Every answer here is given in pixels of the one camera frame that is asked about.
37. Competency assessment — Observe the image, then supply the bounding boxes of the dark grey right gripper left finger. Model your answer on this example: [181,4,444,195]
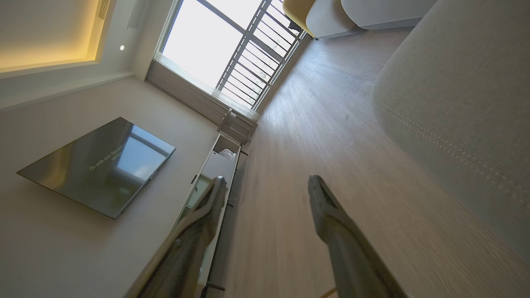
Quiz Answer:
[123,176,228,298]

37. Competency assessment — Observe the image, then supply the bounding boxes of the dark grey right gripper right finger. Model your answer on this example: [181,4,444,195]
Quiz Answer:
[308,175,409,298]

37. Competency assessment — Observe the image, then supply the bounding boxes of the grey fabric sofa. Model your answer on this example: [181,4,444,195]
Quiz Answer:
[371,0,530,265]

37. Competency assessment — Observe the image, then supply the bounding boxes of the white low TV cabinet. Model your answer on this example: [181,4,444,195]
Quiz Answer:
[174,133,249,298]

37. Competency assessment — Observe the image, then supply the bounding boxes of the black flat screen television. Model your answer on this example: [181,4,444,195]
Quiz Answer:
[17,117,176,220]

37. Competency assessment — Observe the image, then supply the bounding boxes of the white slatted rack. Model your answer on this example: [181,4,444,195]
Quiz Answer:
[217,108,258,145]

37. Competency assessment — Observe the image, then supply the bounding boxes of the white pleated window curtain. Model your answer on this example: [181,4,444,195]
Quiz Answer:
[146,53,260,125]

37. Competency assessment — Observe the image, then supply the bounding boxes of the grey window railing bars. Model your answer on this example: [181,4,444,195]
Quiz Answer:
[215,0,308,111]

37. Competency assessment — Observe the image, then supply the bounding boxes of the large bright window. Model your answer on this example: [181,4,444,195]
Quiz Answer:
[159,0,308,111]

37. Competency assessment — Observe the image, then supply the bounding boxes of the grey rounded ottoman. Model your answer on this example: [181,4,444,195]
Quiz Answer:
[306,0,365,40]

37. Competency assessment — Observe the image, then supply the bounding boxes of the yellow chair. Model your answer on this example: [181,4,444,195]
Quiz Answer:
[282,0,318,37]

